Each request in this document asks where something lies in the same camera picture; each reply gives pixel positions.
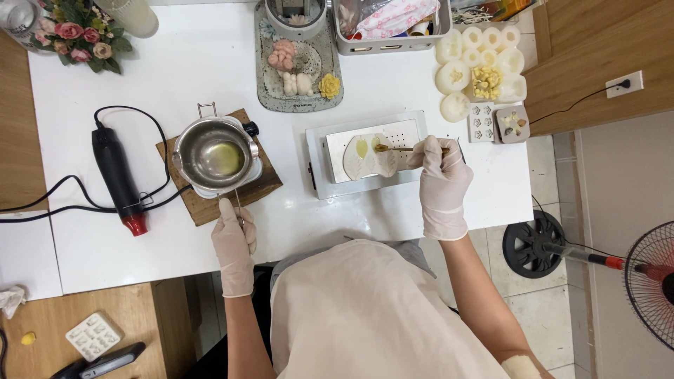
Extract black handheld device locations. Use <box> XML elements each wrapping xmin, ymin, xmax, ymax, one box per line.
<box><xmin>49</xmin><ymin>341</ymin><xmax>147</xmax><ymax>379</ymax></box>

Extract black plug cable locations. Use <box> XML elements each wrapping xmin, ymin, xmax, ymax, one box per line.
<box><xmin>529</xmin><ymin>79</ymin><xmax>632</xmax><ymax>126</ymax></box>

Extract brown cork mat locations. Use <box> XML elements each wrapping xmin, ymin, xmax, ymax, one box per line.
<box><xmin>156</xmin><ymin>108</ymin><xmax>283</xmax><ymax>227</ymax></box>

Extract white rectangular multi-cavity mould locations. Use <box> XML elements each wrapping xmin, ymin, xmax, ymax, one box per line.
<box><xmin>468</xmin><ymin>102</ymin><xmax>497</xmax><ymax>144</ymax></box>

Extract person's cream apron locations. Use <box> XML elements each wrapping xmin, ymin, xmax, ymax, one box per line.
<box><xmin>269</xmin><ymin>239</ymin><xmax>510</xmax><ymax>379</ymax></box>

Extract crumpled white tissue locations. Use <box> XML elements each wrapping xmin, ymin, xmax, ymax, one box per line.
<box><xmin>0</xmin><ymin>285</ymin><xmax>27</xmax><ymax>320</ymax></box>

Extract grey storage bin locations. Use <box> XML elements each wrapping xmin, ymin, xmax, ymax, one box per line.
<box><xmin>332</xmin><ymin>0</ymin><xmax>452</xmax><ymax>56</ymax></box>

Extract person's left hand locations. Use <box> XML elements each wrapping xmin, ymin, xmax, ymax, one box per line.
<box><xmin>211</xmin><ymin>198</ymin><xmax>258</xmax><ymax>270</ymax></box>

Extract white silicone tray mould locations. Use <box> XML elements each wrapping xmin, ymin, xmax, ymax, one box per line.
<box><xmin>65</xmin><ymin>311</ymin><xmax>124</xmax><ymax>363</ymax></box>

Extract wooden bench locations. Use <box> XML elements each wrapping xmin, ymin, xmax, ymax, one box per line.
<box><xmin>0</xmin><ymin>280</ymin><xmax>186</xmax><ymax>379</ymax></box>

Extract pink flower candle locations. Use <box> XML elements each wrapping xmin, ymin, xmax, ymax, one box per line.
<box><xmin>267</xmin><ymin>39</ymin><xmax>299</xmax><ymax>73</ymax></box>

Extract yellow wax pieces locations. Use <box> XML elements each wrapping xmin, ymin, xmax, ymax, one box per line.
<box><xmin>471</xmin><ymin>66</ymin><xmax>503</xmax><ymax>101</ymax></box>

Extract person's right hand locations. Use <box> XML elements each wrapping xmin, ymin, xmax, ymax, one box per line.
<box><xmin>407</xmin><ymin>135</ymin><xmax>475</xmax><ymax>225</ymax></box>

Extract white warming plate base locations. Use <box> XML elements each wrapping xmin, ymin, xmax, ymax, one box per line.
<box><xmin>305</xmin><ymin>110</ymin><xmax>429</xmax><ymax>201</ymax></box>

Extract black standing fan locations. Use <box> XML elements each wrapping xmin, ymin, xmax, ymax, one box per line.
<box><xmin>502</xmin><ymin>210</ymin><xmax>674</xmax><ymax>352</ymax></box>

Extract small white hot plate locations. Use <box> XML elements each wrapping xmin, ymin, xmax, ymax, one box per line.
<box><xmin>189</xmin><ymin>116</ymin><xmax>263</xmax><ymax>200</ymax></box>

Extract white ribbed pillar candle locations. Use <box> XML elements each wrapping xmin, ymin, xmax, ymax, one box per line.
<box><xmin>95</xmin><ymin>0</ymin><xmax>160</xmax><ymax>39</ymax></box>

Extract white wall socket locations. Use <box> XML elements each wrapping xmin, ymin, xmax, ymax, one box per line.
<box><xmin>606</xmin><ymin>70</ymin><xmax>645</xmax><ymax>100</ymax></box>

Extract heap of craft supplies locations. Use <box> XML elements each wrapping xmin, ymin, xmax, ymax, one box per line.
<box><xmin>451</xmin><ymin>0</ymin><xmax>544</xmax><ymax>25</ymax></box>

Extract white leaf silicone mould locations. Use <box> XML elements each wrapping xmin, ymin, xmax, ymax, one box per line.
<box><xmin>343</xmin><ymin>133</ymin><xmax>400</xmax><ymax>182</ymax></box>

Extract small golden spoon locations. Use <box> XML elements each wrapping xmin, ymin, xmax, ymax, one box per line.
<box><xmin>374</xmin><ymin>144</ymin><xmax>451</xmax><ymax>154</ymax></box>

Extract beige square mould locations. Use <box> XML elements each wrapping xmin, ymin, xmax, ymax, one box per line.
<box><xmin>494</xmin><ymin>104</ymin><xmax>531</xmax><ymax>145</ymax></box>

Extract cluster of white silicone moulds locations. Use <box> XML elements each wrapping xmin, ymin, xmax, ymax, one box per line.
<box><xmin>434</xmin><ymin>25</ymin><xmax>528</xmax><ymax>124</ymax></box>

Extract black heat gun cable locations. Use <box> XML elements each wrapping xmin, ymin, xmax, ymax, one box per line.
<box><xmin>0</xmin><ymin>105</ymin><xmax>193</xmax><ymax>224</ymax></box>

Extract stainless steel melting pot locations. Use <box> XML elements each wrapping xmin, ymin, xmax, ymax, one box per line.
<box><xmin>172</xmin><ymin>101</ymin><xmax>260</xmax><ymax>228</ymax></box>

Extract yellow flower candle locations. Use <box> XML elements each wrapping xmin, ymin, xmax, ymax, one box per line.
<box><xmin>318</xmin><ymin>73</ymin><xmax>342</xmax><ymax>101</ymax></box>

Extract grey speckled tray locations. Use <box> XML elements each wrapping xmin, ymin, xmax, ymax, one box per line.
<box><xmin>254</xmin><ymin>0</ymin><xmax>344</xmax><ymax>113</ymax></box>

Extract black heat gun red nozzle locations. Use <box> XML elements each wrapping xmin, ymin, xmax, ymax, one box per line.
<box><xmin>92</xmin><ymin>126</ymin><xmax>150</xmax><ymax>237</ymax></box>

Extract round grey white appliance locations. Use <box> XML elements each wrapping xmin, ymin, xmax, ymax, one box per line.
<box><xmin>264</xmin><ymin>0</ymin><xmax>329</xmax><ymax>42</ymax></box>

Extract pink rose bouquet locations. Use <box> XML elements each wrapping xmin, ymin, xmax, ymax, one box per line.
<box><xmin>30</xmin><ymin>0</ymin><xmax>133</xmax><ymax>74</ymax></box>

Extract clear glass jar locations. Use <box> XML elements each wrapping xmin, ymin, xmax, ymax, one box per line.
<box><xmin>0</xmin><ymin>0</ymin><xmax>43</xmax><ymax>51</ymax></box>

